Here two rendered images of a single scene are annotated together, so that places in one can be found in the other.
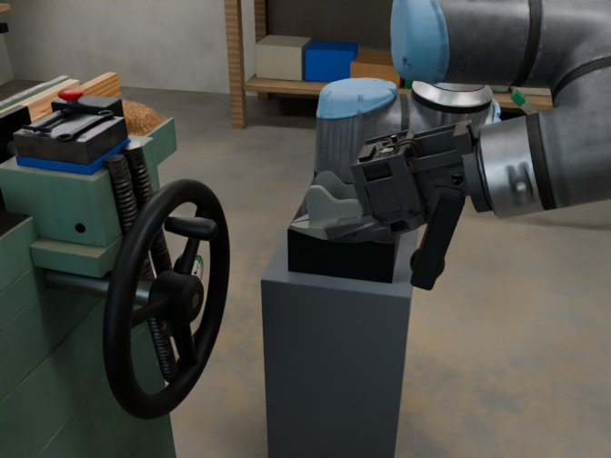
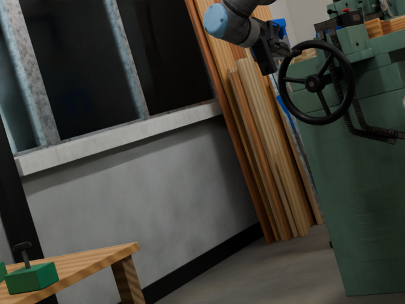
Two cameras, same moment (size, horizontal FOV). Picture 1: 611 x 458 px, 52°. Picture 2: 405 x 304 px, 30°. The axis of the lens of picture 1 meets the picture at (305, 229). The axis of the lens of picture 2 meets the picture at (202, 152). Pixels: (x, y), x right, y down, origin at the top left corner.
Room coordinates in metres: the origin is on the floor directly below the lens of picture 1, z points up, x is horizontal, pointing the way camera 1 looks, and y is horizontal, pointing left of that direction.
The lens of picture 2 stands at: (1.21, -2.36, 0.83)
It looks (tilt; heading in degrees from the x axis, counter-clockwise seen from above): 3 degrees down; 113
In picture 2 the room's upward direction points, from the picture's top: 16 degrees counter-clockwise
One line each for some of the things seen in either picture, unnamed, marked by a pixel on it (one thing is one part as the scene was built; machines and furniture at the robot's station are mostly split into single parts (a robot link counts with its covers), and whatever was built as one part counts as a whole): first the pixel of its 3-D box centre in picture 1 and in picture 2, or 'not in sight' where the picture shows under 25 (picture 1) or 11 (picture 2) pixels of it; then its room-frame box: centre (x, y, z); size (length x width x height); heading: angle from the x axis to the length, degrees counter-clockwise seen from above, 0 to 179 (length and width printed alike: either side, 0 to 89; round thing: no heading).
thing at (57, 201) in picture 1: (85, 184); (342, 43); (0.72, 0.28, 0.91); 0.15 x 0.14 x 0.09; 164
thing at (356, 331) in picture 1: (342, 348); not in sight; (1.16, -0.09, 0.27); 0.30 x 0.30 x 0.55; 78
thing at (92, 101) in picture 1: (78, 128); (337, 22); (0.72, 0.28, 0.99); 0.13 x 0.11 x 0.06; 164
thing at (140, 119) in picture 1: (115, 112); not in sight; (0.99, 0.31, 0.92); 0.14 x 0.09 x 0.04; 74
